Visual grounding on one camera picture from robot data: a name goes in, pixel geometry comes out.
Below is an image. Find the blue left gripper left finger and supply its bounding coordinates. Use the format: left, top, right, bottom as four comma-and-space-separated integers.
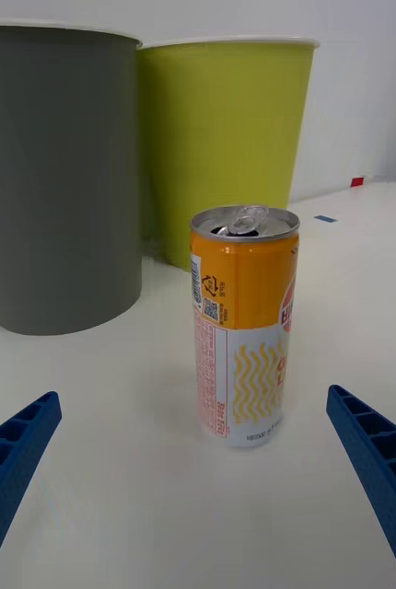
0, 390, 64, 589

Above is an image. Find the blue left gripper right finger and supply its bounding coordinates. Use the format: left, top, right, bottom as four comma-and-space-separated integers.
325, 384, 396, 589

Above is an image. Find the orange and white drink can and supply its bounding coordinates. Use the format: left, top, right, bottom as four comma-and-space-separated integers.
189, 204, 301, 449

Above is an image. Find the grey plastic bin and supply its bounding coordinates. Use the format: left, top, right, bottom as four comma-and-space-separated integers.
0, 17, 144, 337

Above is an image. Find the yellow-green plastic bin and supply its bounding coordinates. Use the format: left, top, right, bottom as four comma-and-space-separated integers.
135, 36, 321, 273

